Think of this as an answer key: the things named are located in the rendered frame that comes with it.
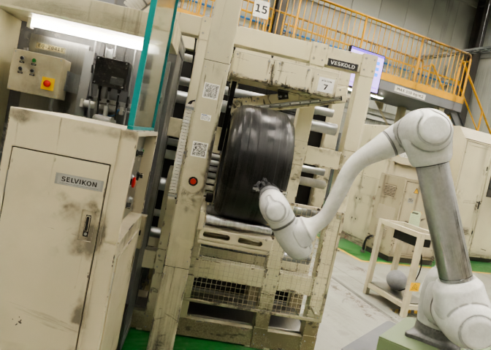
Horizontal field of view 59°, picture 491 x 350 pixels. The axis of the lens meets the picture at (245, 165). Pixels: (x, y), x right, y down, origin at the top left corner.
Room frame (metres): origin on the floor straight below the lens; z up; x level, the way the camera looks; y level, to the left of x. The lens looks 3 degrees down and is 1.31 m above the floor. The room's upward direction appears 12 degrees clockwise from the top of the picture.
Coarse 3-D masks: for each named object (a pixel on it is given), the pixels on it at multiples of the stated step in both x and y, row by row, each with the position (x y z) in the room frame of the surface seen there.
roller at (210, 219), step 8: (208, 216) 2.08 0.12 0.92; (216, 216) 2.10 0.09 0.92; (216, 224) 2.09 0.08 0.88; (224, 224) 2.09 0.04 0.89; (232, 224) 2.09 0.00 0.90; (240, 224) 2.09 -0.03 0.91; (248, 224) 2.10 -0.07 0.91; (256, 224) 2.11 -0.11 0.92; (256, 232) 2.12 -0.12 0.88; (264, 232) 2.11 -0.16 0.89; (272, 232) 2.11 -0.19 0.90
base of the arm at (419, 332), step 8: (416, 320) 1.59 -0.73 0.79; (416, 328) 1.57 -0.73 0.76; (424, 328) 1.54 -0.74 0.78; (408, 336) 1.54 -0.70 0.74; (416, 336) 1.53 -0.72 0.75; (424, 336) 1.52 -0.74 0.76; (432, 336) 1.51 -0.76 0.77; (440, 336) 1.50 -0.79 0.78; (432, 344) 1.50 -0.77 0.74; (440, 344) 1.49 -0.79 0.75; (448, 344) 1.48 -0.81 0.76
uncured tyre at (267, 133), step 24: (240, 120) 2.05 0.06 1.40; (264, 120) 2.06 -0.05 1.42; (288, 120) 2.13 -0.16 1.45; (240, 144) 1.97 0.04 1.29; (264, 144) 1.98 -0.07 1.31; (288, 144) 2.01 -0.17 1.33; (240, 168) 1.95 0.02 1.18; (264, 168) 1.96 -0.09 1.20; (288, 168) 2.00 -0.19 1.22; (216, 192) 2.33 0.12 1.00; (240, 192) 1.98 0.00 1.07; (240, 216) 2.08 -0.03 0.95
